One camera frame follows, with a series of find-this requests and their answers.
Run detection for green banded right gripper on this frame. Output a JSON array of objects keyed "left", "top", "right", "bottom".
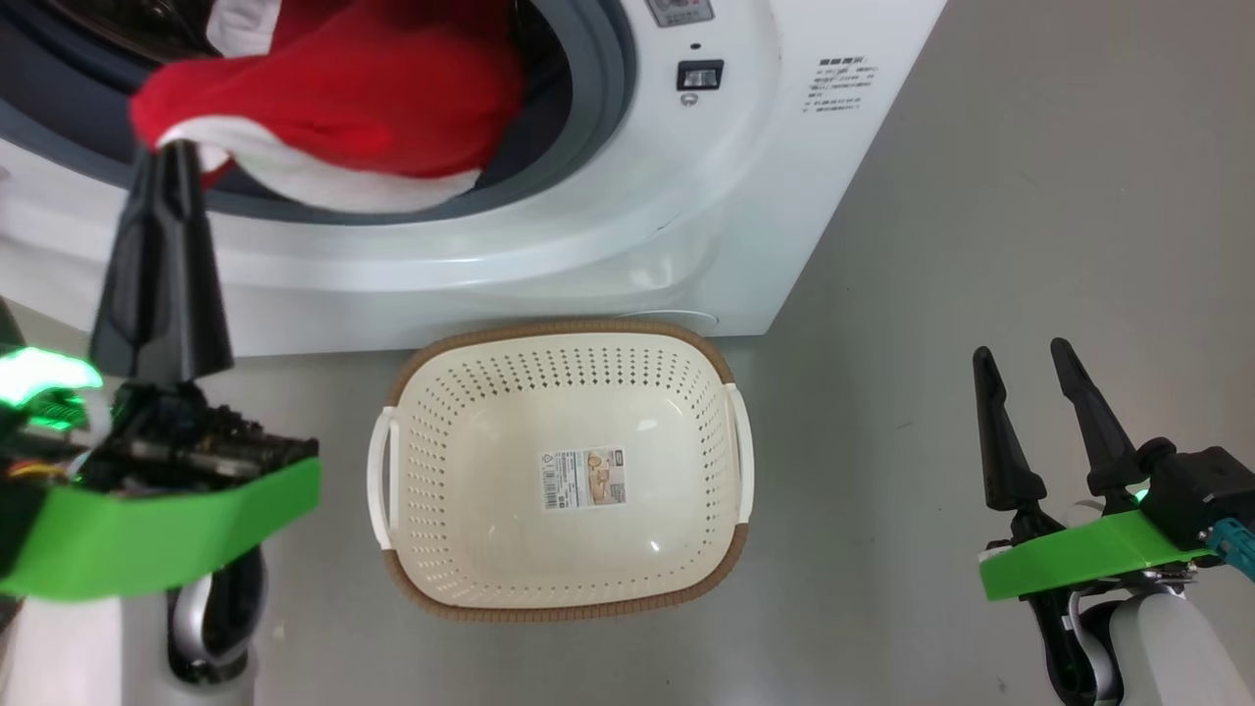
[{"left": 973, "top": 338, "right": 1218, "bottom": 602}]

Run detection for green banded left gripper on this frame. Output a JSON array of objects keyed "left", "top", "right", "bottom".
[{"left": 0, "top": 141, "right": 324, "bottom": 601}]

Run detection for red and white garment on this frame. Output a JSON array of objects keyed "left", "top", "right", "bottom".
[{"left": 129, "top": 0, "right": 527, "bottom": 216}]

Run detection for cream perforated laundry basket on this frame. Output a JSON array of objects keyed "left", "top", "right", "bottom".
[{"left": 367, "top": 319, "right": 755, "bottom": 625}]

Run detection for paper basket label sticker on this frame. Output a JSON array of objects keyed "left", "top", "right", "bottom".
[{"left": 537, "top": 448, "right": 628, "bottom": 513}]

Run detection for white washing machine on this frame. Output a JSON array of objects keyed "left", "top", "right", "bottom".
[{"left": 0, "top": 0, "right": 948, "bottom": 357}]

